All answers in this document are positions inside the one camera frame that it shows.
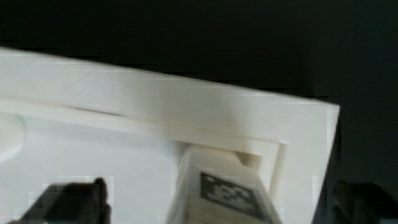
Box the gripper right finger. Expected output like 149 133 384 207
332 181 398 224

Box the white square tabletop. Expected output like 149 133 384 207
0 47 340 224

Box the white table leg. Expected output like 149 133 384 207
165 145 283 224

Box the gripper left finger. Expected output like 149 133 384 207
20 178 112 224

